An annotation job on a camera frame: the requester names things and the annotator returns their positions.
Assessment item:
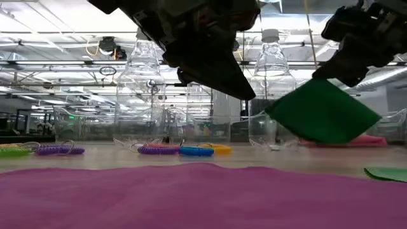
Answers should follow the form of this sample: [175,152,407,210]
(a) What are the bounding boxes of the yellow cable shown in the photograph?
[304,0,319,69]

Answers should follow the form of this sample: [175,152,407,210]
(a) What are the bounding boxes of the magenta cloth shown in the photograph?
[0,162,407,229]

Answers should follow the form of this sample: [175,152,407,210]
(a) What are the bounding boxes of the dark green cloth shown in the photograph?
[263,78,383,144]

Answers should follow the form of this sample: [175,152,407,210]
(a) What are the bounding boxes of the pink cloth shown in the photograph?
[300,133,389,148]

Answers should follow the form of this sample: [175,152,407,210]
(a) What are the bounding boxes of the blue coil wristband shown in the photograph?
[178,146,215,158]

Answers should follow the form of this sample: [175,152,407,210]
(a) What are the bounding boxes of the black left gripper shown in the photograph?
[120,0,261,101]

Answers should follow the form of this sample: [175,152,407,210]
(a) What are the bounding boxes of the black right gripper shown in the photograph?
[313,5,385,87]

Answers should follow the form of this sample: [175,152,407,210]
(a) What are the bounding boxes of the long ceiling light bar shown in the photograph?
[0,59,407,71]

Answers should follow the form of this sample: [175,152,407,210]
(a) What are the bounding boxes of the purple coil wristband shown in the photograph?
[39,146,86,156]
[34,144,79,152]
[136,145,180,156]

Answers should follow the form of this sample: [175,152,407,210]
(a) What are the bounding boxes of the silver ventilation duct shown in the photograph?
[349,66,407,95]

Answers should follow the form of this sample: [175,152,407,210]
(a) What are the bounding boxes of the light green cloth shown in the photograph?
[363,167,407,184]

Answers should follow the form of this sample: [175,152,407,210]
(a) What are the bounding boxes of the red-orange coil wristband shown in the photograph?
[143,142,181,149]

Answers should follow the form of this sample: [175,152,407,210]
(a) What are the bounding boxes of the green coil wristband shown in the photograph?
[0,147,33,158]

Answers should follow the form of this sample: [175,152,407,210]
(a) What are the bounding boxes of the black hanging cable loop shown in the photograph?
[99,66,118,76]

